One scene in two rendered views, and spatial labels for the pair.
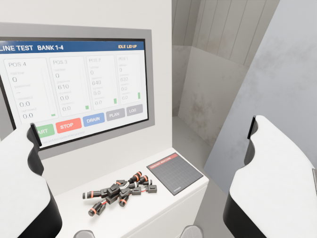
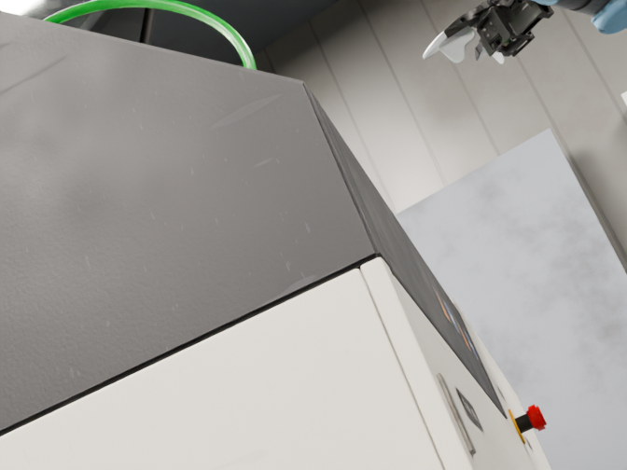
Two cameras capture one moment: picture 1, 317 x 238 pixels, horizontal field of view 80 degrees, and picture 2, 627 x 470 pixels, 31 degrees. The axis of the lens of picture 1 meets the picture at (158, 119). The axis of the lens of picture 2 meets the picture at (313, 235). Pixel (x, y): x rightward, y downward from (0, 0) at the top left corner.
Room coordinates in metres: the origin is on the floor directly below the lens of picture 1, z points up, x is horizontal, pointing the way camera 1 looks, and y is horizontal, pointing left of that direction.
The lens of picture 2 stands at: (-0.95, 1.33, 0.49)
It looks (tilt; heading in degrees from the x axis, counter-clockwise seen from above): 24 degrees up; 320
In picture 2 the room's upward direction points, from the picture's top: 22 degrees counter-clockwise
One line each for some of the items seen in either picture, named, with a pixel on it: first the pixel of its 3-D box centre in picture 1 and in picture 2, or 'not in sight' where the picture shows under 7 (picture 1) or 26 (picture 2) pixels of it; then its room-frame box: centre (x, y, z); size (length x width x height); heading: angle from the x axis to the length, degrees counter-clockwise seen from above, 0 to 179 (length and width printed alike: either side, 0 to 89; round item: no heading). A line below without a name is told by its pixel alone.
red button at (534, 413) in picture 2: not in sight; (529, 421); (0.11, 0.21, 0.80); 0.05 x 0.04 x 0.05; 131
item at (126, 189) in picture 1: (121, 190); not in sight; (0.40, 0.08, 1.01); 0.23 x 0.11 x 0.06; 131
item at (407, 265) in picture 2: not in sight; (412, 301); (-0.16, 0.57, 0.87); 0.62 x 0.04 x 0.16; 131
